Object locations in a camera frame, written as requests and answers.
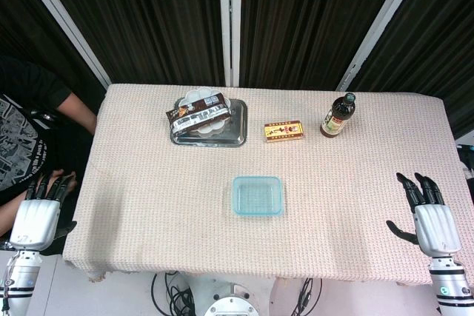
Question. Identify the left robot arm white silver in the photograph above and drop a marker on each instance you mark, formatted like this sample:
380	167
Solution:
20	279

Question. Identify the black white device with teal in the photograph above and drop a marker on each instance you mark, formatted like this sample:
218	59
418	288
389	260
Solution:
467	160

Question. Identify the pink waffle tablecloth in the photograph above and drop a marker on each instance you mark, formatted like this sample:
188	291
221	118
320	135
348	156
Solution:
166	197

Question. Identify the white slanted frame post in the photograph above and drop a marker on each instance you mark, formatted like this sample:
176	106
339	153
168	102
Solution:
63	20
377	27

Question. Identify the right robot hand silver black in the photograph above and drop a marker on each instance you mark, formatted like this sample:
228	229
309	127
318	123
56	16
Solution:
437	227

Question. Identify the dark sauce bottle green cap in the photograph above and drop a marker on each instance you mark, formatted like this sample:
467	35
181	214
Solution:
337	118

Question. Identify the clear blue-rimmed plastic container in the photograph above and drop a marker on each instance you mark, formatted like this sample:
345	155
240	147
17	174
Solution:
258	196

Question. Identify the round silver robot base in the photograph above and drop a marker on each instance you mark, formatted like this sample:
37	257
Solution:
230	303

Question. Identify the person in black printed shirt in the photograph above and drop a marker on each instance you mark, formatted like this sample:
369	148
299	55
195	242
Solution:
22	138

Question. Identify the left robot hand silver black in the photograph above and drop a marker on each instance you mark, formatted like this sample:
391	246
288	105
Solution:
35	223

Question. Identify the brown snack packet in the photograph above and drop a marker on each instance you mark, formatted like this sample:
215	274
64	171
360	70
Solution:
198	112

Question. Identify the black pleated curtain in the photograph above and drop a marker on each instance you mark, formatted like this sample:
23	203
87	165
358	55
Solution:
148	16

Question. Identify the rectangular metal tray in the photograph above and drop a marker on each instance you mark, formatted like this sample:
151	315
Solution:
237	123

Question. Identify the yellow red small box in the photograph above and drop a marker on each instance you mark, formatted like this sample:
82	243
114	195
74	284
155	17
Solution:
284	132

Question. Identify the white flower-shaped plate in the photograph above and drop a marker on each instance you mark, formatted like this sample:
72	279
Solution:
201	93

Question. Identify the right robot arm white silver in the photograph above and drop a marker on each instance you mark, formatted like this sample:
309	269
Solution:
450	286

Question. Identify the white vertical frame post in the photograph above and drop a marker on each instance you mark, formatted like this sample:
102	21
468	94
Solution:
229	20

